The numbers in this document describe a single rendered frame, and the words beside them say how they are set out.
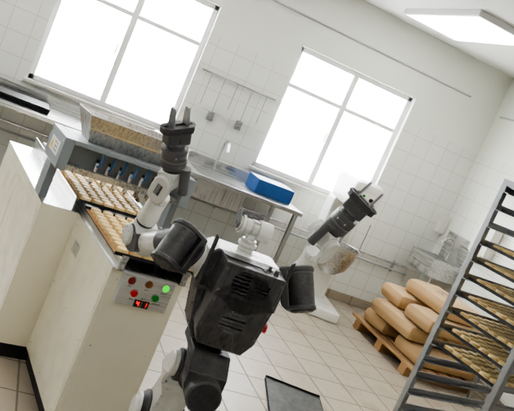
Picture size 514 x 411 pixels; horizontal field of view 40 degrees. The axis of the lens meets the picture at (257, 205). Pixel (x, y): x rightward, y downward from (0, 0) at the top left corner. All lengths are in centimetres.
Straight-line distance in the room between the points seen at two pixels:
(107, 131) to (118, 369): 116
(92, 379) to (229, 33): 447
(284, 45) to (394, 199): 211
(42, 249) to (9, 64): 339
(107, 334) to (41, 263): 71
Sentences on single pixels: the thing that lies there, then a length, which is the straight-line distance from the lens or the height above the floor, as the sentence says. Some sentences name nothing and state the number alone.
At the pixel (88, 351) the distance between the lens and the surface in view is 315.
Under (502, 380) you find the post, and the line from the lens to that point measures 334.
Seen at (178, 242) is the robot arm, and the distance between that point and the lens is 221.
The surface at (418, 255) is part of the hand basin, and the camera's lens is 786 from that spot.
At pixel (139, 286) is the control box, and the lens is 303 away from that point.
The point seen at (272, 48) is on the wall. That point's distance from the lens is 712.
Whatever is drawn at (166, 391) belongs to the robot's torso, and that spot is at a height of 67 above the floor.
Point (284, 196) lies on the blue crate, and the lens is 681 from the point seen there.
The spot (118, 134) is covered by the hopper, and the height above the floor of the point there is 127.
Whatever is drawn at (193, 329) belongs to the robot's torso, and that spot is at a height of 96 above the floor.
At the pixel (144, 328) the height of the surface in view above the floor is 60.
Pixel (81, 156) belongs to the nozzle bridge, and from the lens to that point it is 363.
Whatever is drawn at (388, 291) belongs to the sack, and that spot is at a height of 50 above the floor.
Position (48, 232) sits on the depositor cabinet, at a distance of 363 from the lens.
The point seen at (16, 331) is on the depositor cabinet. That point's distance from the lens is 383.
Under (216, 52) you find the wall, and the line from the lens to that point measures 698.
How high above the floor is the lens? 171
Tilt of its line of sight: 8 degrees down
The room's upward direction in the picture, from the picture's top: 23 degrees clockwise
